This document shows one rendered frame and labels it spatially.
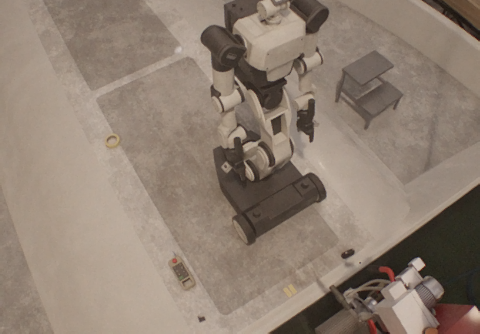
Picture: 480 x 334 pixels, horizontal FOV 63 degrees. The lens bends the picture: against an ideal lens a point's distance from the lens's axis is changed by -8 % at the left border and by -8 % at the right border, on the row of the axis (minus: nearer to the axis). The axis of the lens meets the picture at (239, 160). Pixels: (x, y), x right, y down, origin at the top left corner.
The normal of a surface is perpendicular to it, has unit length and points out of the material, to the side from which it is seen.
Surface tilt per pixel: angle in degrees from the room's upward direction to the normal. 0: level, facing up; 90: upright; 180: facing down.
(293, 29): 45
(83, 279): 40
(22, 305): 0
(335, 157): 16
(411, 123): 0
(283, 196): 0
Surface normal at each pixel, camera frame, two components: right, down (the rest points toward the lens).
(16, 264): 0.00, -0.54
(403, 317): 0.15, -0.30
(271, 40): 0.37, 0.11
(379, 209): 0.20, -0.64
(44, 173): -0.50, -0.18
